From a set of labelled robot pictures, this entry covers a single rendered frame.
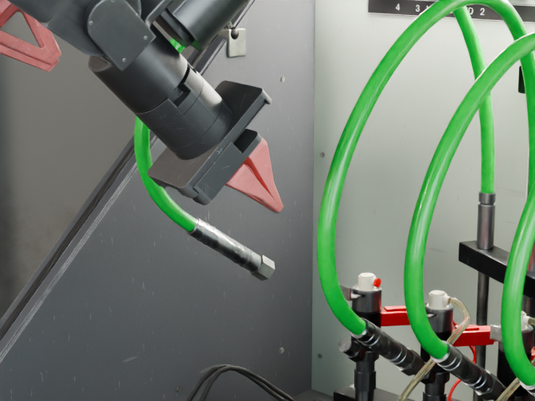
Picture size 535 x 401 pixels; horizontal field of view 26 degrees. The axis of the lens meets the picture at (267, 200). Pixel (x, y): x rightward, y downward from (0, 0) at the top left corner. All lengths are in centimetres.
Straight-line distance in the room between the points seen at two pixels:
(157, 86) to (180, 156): 7
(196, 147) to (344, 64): 57
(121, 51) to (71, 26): 4
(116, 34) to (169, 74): 7
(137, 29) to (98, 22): 3
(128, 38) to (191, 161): 13
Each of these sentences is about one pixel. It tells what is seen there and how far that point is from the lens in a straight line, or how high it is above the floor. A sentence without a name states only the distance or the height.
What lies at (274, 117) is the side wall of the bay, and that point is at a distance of 142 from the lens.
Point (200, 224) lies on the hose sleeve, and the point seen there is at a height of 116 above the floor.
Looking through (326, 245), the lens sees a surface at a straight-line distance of 90.
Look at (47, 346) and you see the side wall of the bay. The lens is 124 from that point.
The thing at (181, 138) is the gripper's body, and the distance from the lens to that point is 88.
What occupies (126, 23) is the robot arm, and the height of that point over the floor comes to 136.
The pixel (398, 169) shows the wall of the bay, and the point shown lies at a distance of 140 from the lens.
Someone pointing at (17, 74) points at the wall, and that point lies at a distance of 254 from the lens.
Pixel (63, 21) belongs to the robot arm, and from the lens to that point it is 80.
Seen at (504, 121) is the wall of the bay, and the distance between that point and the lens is 131.
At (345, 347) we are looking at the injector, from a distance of 108.
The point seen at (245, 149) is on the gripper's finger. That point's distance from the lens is 90.
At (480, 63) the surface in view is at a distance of 120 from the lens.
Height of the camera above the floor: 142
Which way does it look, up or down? 13 degrees down
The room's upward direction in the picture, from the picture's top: straight up
